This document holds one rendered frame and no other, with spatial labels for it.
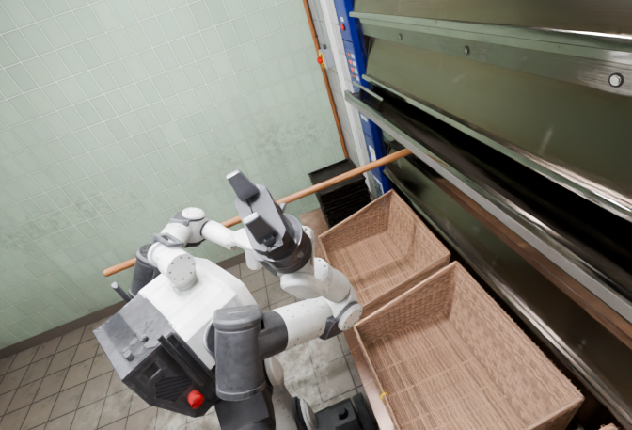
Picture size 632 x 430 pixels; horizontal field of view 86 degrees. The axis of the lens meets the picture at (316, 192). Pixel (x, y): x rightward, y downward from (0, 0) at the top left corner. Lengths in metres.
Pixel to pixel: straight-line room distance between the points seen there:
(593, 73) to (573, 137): 0.13
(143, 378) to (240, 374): 0.21
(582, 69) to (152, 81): 2.22
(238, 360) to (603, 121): 0.78
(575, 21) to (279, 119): 2.07
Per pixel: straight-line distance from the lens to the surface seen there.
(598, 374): 1.13
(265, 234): 0.47
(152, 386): 0.87
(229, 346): 0.72
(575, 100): 0.81
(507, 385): 1.45
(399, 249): 1.89
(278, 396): 1.28
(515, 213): 0.76
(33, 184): 2.95
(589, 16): 0.71
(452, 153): 1.01
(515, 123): 0.90
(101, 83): 2.55
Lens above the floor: 1.92
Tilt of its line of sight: 32 degrees down
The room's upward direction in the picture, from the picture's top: 19 degrees counter-clockwise
